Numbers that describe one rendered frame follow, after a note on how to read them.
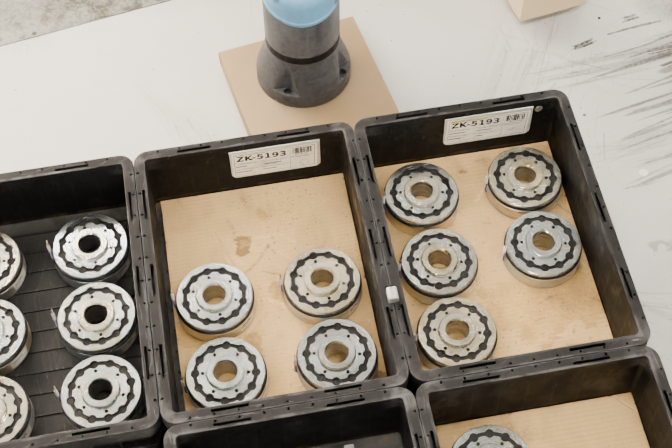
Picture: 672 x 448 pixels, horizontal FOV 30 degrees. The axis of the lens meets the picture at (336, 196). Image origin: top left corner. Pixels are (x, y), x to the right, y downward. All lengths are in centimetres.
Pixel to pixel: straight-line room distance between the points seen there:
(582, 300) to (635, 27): 63
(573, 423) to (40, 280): 73
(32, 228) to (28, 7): 147
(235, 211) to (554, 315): 46
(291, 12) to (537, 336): 59
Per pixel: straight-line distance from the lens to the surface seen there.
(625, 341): 157
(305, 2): 183
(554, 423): 162
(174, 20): 216
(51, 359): 169
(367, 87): 201
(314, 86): 196
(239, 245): 173
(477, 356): 161
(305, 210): 175
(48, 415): 165
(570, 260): 169
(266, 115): 198
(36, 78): 212
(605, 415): 163
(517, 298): 169
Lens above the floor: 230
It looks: 57 degrees down
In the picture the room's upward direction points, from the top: 2 degrees counter-clockwise
